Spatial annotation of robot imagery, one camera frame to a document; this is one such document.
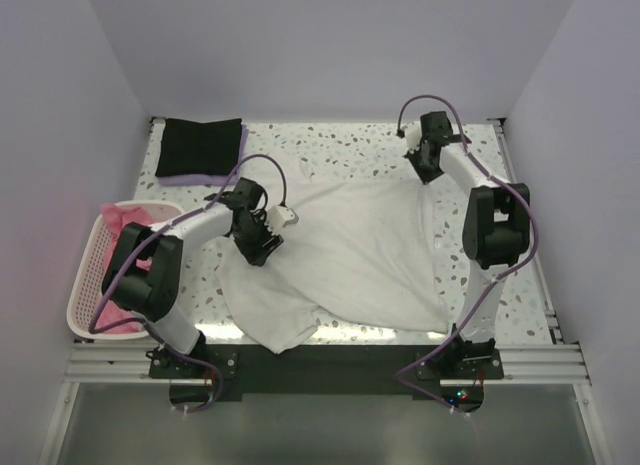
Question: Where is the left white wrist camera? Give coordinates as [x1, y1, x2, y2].
[265, 205, 299, 234]

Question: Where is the white t shirt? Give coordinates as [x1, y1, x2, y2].
[216, 155, 449, 354]

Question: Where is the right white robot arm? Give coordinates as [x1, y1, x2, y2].
[404, 111, 531, 378]

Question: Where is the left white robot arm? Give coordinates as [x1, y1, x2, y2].
[99, 178, 297, 377]

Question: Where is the folded lavender t shirt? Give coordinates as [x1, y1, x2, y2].
[157, 124, 249, 186]

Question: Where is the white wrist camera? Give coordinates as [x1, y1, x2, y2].
[396, 123, 422, 153]
[265, 205, 299, 234]

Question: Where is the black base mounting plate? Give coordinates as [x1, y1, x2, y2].
[146, 344, 504, 409]

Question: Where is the folded black t shirt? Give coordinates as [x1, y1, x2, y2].
[156, 118, 243, 178]

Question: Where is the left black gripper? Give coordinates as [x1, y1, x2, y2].
[233, 211, 283, 266]

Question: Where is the pink t shirt in basket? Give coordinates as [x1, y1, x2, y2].
[96, 204, 152, 328]

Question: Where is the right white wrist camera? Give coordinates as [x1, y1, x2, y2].
[396, 123, 422, 153]

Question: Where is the white plastic laundry basket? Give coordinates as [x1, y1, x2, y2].
[66, 200, 184, 340]

